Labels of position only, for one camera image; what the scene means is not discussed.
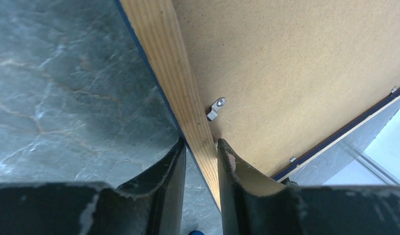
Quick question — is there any green blue toy brick car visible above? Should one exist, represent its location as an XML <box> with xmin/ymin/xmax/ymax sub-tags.
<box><xmin>188</xmin><ymin>230</ymin><xmax>204</xmax><ymax>235</ymax></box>

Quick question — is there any wooden picture frame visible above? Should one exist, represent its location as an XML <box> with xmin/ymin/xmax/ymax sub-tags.
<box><xmin>118</xmin><ymin>0</ymin><xmax>400</xmax><ymax>204</ymax></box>

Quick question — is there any right corner aluminium post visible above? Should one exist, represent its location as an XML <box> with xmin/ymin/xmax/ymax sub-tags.
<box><xmin>343</xmin><ymin>144</ymin><xmax>400</xmax><ymax>187</ymax></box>

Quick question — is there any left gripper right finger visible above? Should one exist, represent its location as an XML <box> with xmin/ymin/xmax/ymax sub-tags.
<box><xmin>217</xmin><ymin>139</ymin><xmax>400</xmax><ymax>235</ymax></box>

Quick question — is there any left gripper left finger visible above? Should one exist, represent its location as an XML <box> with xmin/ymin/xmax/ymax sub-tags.
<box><xmin>0</xmin><ymin>139</ymin><xmax>186</xmax><ymax>235</ymax></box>

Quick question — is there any metal frame turn clip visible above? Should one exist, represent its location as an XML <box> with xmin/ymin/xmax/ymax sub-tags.
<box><xmin>206</xmin><ymin>97</ymin><xmax>226</xmax><ymax>121</ymax></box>

